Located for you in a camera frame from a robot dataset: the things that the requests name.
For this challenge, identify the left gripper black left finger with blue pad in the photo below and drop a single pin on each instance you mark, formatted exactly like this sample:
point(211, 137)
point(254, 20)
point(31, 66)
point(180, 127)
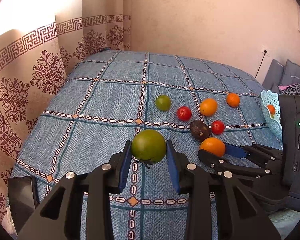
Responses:
point(58, 216)

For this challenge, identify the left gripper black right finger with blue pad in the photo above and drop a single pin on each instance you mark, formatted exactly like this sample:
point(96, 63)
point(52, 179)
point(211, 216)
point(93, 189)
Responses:
point(239, 215)

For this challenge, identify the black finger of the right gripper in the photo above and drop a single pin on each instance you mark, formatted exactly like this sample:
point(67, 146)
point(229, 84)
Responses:
point(219, 164)

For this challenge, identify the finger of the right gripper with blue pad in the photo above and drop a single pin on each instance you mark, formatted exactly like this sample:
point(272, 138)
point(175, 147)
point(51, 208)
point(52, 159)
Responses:
point(256, 153)

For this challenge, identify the orange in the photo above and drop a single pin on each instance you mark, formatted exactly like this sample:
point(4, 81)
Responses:
point(271, 109)
point(214, 146)
point(208, 107)

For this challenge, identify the large green tomato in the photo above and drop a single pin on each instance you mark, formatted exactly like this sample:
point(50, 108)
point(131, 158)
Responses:
point(149, 147)

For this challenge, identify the dark brown avocado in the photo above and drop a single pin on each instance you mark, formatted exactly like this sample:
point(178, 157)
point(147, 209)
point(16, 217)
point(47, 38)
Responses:
point(199, 130)

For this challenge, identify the small orange mandarin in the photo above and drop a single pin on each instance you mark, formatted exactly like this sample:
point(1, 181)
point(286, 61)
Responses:
point(233, 100)

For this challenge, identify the light blue plastic basket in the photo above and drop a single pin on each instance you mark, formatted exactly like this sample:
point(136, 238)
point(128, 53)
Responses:
point(273, 122)

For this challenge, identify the red cherry tomato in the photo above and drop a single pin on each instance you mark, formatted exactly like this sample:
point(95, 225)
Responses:
point(217, 127)

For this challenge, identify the black object at left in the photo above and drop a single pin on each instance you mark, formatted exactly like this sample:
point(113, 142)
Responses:
point(23, 199)

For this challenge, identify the small green tomato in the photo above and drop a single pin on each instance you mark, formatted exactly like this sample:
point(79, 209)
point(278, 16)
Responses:
point(163, 102)

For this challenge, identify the blue patterned bedspread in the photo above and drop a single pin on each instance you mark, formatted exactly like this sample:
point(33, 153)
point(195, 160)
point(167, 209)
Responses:
point(108, 99)

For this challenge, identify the orange on bed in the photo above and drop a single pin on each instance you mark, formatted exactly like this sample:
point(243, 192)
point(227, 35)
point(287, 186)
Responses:
point(208, 107)

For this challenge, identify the orange in basket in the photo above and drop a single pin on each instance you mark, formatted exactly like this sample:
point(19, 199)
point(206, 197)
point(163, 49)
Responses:
point(271, 109)

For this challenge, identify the grey pillow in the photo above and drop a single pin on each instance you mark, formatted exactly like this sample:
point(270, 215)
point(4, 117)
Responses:
point(273, 76)
point(291, 74)

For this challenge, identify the leopard print cloth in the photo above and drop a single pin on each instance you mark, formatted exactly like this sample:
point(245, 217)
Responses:
point(293, 89)

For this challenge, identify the beige patterned curtain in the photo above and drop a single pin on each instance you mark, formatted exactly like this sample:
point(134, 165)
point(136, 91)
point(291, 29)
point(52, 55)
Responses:
point(40, 43)

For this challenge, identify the white wall socket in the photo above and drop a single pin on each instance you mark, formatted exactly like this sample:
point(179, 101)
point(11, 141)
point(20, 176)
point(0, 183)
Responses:
point(265, 50)

